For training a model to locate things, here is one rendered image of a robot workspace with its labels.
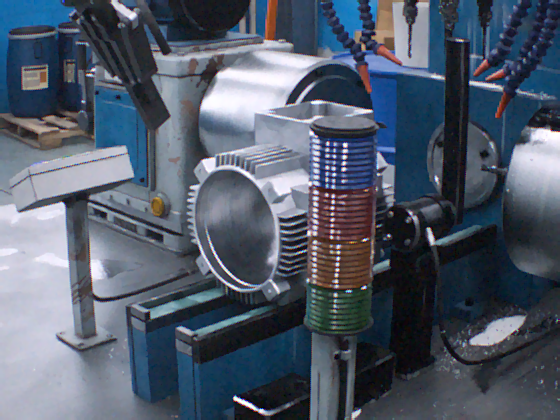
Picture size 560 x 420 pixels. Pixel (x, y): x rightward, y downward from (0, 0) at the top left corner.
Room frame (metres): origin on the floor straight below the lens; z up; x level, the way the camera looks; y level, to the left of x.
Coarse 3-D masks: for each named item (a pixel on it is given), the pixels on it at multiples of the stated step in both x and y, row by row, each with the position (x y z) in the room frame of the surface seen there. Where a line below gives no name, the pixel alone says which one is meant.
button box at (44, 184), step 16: (64, 160) 1.23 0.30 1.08; (80, 160) 1.25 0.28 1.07; (96, 160) 1.27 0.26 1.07; (112, 160) 1.29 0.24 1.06; (128, 160) 1.30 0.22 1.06; (16, 176) 1.22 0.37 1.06; (32, 176) 1.19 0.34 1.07; (48, 176) 1.21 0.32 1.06; (64, 176) 1.22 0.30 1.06; (80, 176) 1.24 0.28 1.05; (96, 176) 1.26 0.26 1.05; (112, 176) 1.27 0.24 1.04; (128, 176) 1.29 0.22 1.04; (16, 192) 1.22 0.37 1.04; (32, 192) 1.18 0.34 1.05; (48, 192) 1.20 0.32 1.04; (64, 192) 1.21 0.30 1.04; (80, 192) 1.24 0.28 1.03; (96, 192) 1.30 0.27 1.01; (32, 208) 1.22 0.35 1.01
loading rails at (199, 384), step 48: (480, 240) 1.40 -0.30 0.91; (192, 288) 1.16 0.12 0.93; (384, 288) 1.23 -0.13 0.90; (480, 288) 1.41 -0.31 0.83; (144, 336) 1.07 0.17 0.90; (192, 336) 1.00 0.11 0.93; (240, 336) 1.04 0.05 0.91; (288, 336) 1.10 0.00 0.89; (384, 336) 1.23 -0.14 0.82; (144, 384) 1.07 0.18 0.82; (192, 384) 1.00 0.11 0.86; (240, 384) 1.04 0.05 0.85
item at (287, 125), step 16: (256, 112) 1.22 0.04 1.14; (272, 112) 1.22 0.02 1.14; (288, 112) 1.26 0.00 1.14; (304, 112) 1.28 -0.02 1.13; (320, 112) 1.28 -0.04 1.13; (336, 112) 1.28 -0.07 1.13; (352, 112) 1.26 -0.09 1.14; (368, 112) 1.23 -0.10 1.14; (256, 128) 1.22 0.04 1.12; (272, 128) 1.20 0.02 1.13; (288, 128) 1.18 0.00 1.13; (304, 128) 1.16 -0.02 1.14; (256, 144) 1.22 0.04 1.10; (272, 144) 1.20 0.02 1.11; (288, 144) 1.18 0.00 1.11; (304, 144) 1.16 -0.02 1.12; (304, 160) 1.16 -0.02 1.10
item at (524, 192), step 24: (552, 120) 1.20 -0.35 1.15; (528, 144) 1.18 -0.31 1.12; (552, 144) 1.16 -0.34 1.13; (480, 168) 1.28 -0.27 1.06; (528, 168) 1.16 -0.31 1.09; (552, 168) 1.14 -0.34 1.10; (504, 192) 1.17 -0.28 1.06; (528, 192) 1.15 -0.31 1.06; (552, 192) 1.12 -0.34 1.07; (504, 216) 1.17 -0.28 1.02; (528, 216) 1.14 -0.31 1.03; (552, 216) 1.12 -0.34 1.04; (504, 240) 1.18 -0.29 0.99; (528, 240) 1.15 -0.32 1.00; (552, 240) 1.12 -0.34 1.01; (528, 264) 1.17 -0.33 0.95; (552, 264) 1.13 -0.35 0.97
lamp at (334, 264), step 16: (320, 240) 0.80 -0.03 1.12; (336, 240) 0.79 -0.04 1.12; (352, 240) 0.79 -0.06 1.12; (368, 240) 0.80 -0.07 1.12; (320, 256) 0.80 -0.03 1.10; (336, 256) 0.79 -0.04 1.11; (352, 256) 0.79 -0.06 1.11; (368, 256) 0.80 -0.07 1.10; (320, 272) 0.80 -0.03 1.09; (336, 272) 0.79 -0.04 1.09; (352, 272) 0.79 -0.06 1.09; (368, 272) 0.80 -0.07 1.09; (336, 288) 0.79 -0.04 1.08; (352, 288) 0.79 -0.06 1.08
